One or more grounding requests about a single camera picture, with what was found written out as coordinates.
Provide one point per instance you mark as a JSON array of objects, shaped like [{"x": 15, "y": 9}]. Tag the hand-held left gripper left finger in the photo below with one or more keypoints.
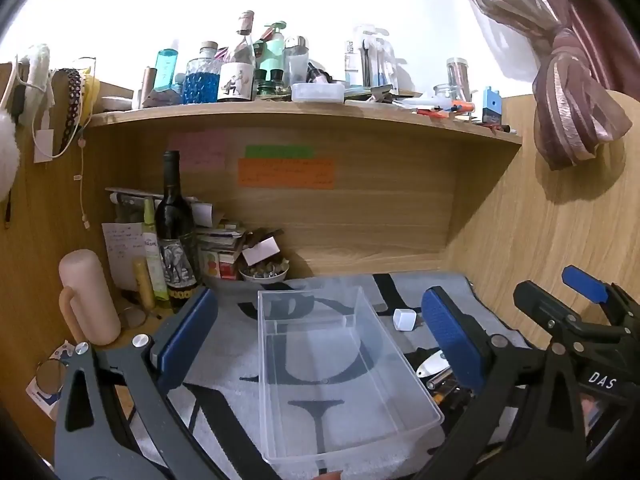
[{"x": 187, "y": 332}]

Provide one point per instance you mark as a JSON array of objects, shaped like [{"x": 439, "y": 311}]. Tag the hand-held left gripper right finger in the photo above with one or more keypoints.
[{"x": 450, "y": 340}]

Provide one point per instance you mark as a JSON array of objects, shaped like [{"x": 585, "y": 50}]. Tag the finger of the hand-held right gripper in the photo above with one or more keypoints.
[
  {"x": 542, "y": 302},
  {"x": 582, "y": 282}
]

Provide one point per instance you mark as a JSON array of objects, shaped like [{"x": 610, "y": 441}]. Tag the black case with gold ends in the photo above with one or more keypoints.
[{"x": 442, "y": 386}]

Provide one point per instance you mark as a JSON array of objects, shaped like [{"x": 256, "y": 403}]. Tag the small white cube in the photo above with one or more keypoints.
[{"x": 404, "y": 320}]

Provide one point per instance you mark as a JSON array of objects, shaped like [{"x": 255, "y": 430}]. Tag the clear plastic storage box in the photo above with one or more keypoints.
[{"x": 350, "y": 385}]

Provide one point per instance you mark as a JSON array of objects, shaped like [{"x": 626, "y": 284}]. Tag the white oval metal piece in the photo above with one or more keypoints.
[{"x": 432, "y": 365}]

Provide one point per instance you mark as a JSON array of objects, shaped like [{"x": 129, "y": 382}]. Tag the grey mat with black letters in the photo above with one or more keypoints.
[{"x": 225, "y": 360}]

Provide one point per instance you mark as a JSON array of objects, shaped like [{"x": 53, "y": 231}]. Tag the cream yellow stick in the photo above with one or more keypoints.
[{"x": 143, "y": 285}]

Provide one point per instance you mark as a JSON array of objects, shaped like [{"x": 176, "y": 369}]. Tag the stack of small books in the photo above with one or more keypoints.
[{"x": 220, "y": 250}]

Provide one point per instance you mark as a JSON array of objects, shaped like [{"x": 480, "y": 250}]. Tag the green white spray tube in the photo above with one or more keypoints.
[{"x": 152, "y": 250}]

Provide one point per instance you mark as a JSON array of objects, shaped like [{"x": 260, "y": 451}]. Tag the white bowl of small items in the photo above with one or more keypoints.
[{"x": 263, "y": 272}]

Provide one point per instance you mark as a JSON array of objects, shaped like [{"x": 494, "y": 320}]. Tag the white handwritten paper note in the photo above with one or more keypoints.
[{"x": 120, "y": 255}]

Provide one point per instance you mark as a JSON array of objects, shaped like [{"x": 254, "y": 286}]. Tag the cream cylindrical mug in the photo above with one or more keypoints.
[{"x": 87, "y": 300}]

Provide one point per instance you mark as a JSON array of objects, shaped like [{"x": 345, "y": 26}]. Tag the white folded card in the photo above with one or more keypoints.
[{"x": 260, "y": 251}]

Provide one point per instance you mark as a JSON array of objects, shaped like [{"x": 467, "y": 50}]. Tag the dark wine bottle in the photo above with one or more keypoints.
[{"x": 175, "y": 220}]

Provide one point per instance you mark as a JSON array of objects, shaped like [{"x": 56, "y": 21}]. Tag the rolled white black paper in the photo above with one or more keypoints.
[{"x": 130, "y": 197}]

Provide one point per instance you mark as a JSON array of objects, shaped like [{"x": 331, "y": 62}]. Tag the blue white packet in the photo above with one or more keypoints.
[{"x": 42, "y": 400}]

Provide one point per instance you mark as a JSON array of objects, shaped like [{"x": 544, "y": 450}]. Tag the pink sticky note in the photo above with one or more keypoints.
[{"x": 200, "y": 152}]

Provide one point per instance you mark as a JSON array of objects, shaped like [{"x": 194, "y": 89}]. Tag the orange sticky note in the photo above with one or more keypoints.
[{"x": 285, "y": 174}]

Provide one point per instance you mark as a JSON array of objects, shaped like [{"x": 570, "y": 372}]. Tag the mauve striped curtain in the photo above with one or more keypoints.
[{"x": 570, "y": 85}]

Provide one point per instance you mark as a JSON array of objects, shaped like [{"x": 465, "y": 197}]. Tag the blue plastic block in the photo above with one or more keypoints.
[{"x": 492, "y": 105}]

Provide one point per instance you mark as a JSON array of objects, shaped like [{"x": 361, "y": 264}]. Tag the green sticky note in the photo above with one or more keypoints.
[{"x": 280, "y": 151}]

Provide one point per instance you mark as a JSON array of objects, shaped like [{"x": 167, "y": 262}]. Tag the orange marker pen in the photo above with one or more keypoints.
[{"x": 462, "y": 107}]

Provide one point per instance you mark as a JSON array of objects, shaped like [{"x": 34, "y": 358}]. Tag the small glass jar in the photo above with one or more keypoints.
[{"x": 444, "y": 92}]

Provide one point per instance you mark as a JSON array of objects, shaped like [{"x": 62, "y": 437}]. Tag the tall glass jar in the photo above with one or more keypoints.
[{"x": 459, "y": 80}]

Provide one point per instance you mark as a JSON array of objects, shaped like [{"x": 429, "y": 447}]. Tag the wooden shelf board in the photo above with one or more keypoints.
[{"x": 300, "y": 117}]

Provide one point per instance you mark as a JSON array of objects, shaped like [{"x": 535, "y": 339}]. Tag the brown cylinder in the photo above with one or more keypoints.
[{"x": 147, "y": 87}]

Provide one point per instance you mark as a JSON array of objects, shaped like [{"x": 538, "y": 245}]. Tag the glass bottle with blue beads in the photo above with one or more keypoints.
[{"x": 201, "y": 82}]

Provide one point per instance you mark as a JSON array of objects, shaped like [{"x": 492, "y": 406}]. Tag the patterned headband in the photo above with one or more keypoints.
[{"x": 72, "y": 105}]

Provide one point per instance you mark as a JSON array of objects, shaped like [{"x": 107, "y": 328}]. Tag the clear bottle with white label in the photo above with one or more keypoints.
[{"x": 235, "y": 80}]

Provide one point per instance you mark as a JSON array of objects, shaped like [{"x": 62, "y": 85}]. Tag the teal plastic bottle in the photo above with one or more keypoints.
[{"x": 166, "y": 67}]

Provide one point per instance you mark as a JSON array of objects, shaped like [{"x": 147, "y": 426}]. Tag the clear lidded plastic container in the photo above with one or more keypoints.
[{"x": 317, "y": 92}]

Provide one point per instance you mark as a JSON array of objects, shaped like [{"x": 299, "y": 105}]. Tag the clear bottle with silver cap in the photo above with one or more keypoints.
[{"x": 295, "y": 62}]

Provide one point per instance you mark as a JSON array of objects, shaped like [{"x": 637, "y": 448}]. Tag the toothbrush blister pack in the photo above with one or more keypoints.
[{"x": 367, "y": 60}]

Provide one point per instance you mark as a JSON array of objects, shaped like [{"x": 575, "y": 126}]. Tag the mint green pump bottle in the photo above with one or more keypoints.
[{"x": 271, "y": 50}]

